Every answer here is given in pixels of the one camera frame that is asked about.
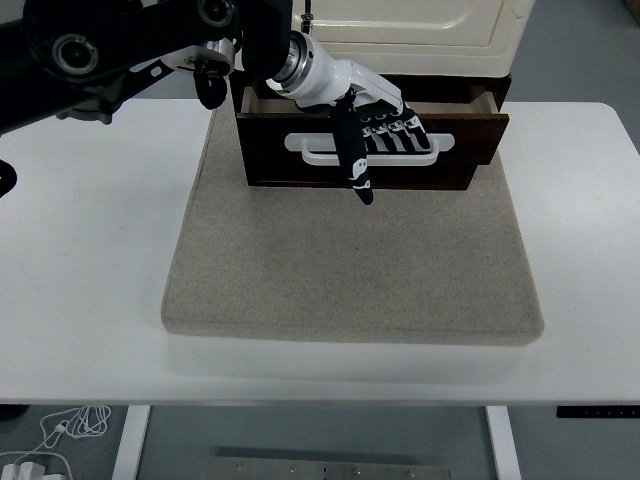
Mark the white table leg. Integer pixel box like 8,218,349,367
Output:
484,405,522,480
110,404,152,480

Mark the dark wooden drawer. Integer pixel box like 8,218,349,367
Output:
235,83,510,174

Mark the white power adapter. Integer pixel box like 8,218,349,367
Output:
0,452,71,480

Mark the black table control panel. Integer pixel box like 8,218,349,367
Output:
556,405,640,420

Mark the grey metal plate with screws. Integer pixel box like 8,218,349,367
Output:
199,455,454,480

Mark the dark wooden drawer housing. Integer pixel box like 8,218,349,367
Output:
228,65,514,192

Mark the white cable on floor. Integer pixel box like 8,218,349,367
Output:
0,404,112,464

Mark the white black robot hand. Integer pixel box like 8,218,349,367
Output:
265,33,430,207

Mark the white drawer handle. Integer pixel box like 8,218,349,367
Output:
283,130,456,167

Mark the beige grey table mat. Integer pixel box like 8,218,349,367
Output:
160,87,546,347

